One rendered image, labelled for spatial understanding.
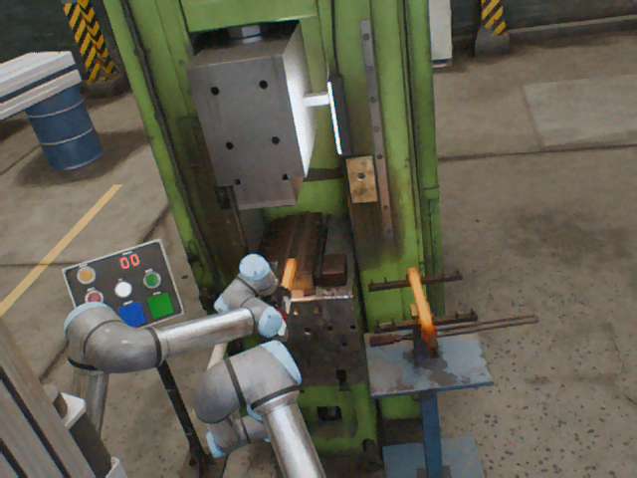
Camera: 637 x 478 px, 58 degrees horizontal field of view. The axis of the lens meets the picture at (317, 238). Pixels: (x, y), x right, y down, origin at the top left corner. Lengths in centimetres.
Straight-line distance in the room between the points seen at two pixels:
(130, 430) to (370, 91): 210
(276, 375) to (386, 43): 106
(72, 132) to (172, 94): 447
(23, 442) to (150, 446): 222
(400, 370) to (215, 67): 114
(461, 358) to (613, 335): 139
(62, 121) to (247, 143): 465
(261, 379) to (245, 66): 92
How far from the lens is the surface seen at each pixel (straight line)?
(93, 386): 153
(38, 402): 87
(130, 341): 137
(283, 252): 222
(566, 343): 322
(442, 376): 200
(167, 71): 200
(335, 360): 228
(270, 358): 133
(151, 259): 211
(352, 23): 185
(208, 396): 135
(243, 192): 195
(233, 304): 162
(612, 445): 283
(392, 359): 206
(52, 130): 645
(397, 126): 196
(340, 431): 263
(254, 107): 181
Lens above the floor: 219
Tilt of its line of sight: 32 degrees down
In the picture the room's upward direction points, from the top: 11 degrees counter-clockwise
